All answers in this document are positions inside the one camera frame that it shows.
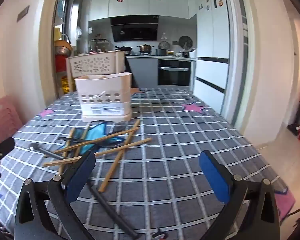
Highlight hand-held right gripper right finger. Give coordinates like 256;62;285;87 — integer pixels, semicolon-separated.
199;150;280;240

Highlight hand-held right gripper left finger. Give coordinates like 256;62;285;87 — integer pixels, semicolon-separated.
15;151;100;240

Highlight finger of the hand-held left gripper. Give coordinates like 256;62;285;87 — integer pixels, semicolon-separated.
0;137;16;183

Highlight cream plastic utensil holder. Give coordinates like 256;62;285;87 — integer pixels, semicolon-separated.
74;72;133;123

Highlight pink plastic stool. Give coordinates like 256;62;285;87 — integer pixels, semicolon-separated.
0;95;23;147

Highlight gold foil bag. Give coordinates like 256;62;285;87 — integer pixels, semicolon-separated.
59;76;70;94

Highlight red bucket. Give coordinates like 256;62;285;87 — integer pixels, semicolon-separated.
55;54;68;73

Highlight black built-in oven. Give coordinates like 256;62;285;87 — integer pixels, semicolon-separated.
157;59;192;87

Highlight large metal bowl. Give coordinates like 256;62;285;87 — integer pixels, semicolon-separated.
54;40;73;55

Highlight beige perforated plastic rack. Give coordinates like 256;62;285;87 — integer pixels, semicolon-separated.
65;50;127;93

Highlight grey kitchen counter cabinet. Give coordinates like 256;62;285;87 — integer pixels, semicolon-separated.
126;55;198;87

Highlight countertop spice rack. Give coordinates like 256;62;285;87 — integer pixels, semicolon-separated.
89;39;115;53

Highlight white refrigerator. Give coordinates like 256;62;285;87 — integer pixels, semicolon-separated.
192;0;234;117

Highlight black wok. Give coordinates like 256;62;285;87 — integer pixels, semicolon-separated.
114;45;133;53

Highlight round dark steamer rack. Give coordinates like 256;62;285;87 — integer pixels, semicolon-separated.
178;35;193;50

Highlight bronze cooking pot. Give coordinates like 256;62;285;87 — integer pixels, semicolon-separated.
137;44;155;53

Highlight black range hood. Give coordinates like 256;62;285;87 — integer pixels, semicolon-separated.
110;15;160;42

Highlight white upper kitchen cabinets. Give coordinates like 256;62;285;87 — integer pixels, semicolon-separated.
88;0;198;22

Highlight grey wall switch plate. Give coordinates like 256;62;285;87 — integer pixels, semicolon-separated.
16;5;30;22

